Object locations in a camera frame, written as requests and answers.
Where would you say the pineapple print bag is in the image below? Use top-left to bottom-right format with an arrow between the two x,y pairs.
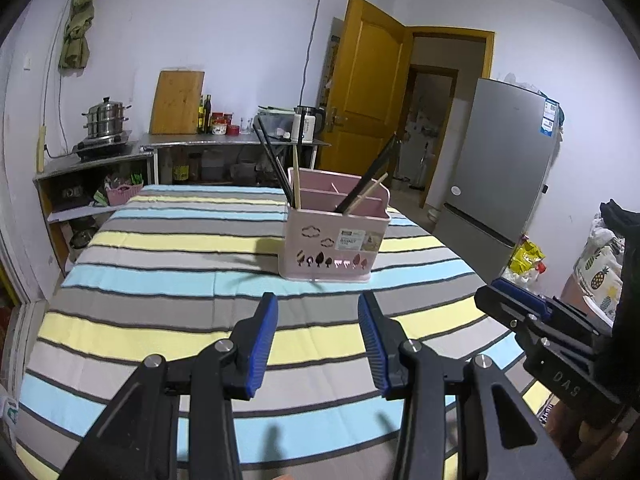
575,237 -> 626,313

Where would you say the steel steamer pot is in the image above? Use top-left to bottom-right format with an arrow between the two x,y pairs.
81,96 -> 132,139

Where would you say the striped tablecloth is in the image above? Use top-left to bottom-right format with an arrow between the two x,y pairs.
15,184 -> 551,480

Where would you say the black wall cable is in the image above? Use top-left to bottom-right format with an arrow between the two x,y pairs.
299,0 -> 326,108

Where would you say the metal kitchen counter shelf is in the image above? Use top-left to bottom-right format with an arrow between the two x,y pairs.
32,132 -> 333,273

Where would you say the clear plastic storage box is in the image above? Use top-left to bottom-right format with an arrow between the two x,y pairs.
257,106 -> 301,136

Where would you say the green curtain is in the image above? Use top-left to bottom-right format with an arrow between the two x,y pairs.
57,0 -> 112,71

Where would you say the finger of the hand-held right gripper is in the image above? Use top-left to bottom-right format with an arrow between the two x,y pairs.
491,278 -> 615,333
473,284 -> 551,345

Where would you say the wooden cutting board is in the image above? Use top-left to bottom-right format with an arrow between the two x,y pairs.
150,70 -> 206,136

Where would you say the pink plastic chopstick basket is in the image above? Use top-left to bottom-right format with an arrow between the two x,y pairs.
279,167 -> 392,281

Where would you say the yellow snack bag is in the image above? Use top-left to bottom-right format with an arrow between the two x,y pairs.
507,240 -> 547,273

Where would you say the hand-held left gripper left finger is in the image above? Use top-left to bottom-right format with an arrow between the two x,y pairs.
57,292 -> 279,480

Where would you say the grey refrigerator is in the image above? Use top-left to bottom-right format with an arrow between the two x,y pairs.
422,77 -> 562,261

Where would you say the wall poster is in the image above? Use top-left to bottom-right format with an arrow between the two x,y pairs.
324,17 -> 345,92

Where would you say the yellow door frame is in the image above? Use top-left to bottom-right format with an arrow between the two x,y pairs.
402,25 -> 497,211

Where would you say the white electric kettle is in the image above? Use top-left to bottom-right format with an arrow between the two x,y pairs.
292,106 -> 327,144

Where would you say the small pink shelf basket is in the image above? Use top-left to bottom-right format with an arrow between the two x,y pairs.
106,184 -> 144,207

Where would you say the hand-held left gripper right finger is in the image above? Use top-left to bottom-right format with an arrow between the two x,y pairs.
358,291 -> 576,480

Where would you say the gas stove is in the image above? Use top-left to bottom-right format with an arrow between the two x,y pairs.
71,130 -> 135,162

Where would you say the yellow wooden door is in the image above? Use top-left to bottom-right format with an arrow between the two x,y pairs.
314,0 -> 407,176

